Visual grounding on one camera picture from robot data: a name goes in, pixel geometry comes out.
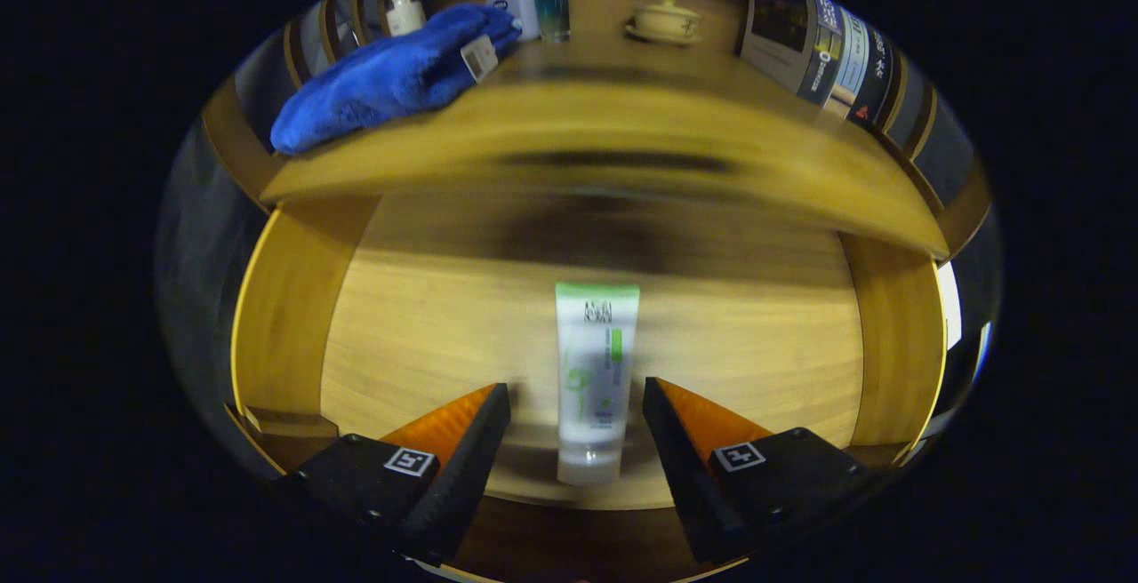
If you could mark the wooden drawer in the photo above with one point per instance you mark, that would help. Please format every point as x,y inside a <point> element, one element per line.
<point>444,343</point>

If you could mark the wooden countertop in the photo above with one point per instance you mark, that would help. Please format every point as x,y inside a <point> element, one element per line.
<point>622,112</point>

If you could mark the teal clear bottle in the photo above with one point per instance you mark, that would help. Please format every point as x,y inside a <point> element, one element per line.
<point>549,1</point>

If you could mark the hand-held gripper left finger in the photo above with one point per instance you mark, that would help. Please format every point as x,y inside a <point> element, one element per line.
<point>467,467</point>

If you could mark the white green tube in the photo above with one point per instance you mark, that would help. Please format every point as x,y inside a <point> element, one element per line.
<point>596,370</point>

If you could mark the blue towel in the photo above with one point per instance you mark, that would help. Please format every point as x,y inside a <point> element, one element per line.
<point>382,81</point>

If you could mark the white spine book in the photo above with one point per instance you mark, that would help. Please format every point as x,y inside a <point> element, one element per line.
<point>853,59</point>

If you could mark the white bottle blue cap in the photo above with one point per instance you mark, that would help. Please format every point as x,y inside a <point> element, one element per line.
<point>518,7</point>

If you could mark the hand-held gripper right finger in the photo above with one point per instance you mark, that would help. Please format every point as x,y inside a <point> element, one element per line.
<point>689,476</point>

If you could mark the beige lidded teacup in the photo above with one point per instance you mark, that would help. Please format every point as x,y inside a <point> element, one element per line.
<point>665,21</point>

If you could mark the black spine book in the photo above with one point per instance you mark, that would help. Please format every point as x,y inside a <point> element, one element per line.
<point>880,76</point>

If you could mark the blue spine book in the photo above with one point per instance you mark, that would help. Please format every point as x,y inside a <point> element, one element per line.
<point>778,27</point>

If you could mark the white pump bottle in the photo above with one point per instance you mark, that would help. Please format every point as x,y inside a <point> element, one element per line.
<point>405,16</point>

